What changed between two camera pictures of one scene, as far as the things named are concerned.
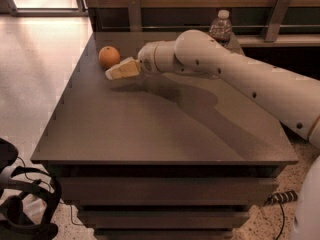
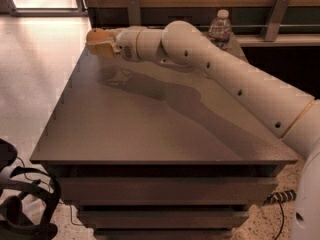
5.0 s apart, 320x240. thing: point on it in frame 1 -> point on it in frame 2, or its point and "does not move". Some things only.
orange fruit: (109, 56) -> (98, 34)
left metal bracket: (134, 10) does not move
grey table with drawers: (161, 156) does not move
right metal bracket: (281, 8) does not move
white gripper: (147, 59) -> (127, 46)
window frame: (80, 11) does not move
